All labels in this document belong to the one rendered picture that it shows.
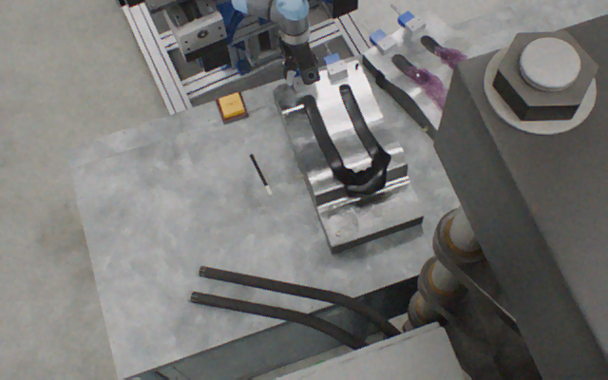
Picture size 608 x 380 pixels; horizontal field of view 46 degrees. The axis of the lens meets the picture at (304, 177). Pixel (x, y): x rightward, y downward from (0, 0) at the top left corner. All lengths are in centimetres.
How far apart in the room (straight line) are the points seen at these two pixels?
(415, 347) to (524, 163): 54
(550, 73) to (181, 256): 142
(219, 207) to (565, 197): 140
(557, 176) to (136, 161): 156
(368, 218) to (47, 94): 183
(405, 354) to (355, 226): 76
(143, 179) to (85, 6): 158
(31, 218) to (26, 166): 24
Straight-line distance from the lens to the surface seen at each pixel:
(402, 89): 208
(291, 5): 177
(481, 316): 144
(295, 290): 184
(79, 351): 288
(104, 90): 327
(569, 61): 76
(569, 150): 77
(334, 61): 210
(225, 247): 199
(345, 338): 180
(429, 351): 122
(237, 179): 206
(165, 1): 211
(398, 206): 195
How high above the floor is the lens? 267
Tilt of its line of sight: 66 degrees down
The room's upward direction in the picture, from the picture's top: 7 degrees counter-clockwise
